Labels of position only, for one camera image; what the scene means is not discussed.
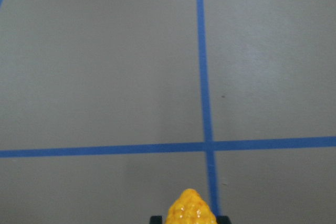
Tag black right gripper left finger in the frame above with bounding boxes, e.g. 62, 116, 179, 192
150, 216, 163, 224

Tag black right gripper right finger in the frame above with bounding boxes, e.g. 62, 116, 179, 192
216, 216, 231, 224

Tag yellow corn cob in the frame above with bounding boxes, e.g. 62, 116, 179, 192
164, 188, 217, 224

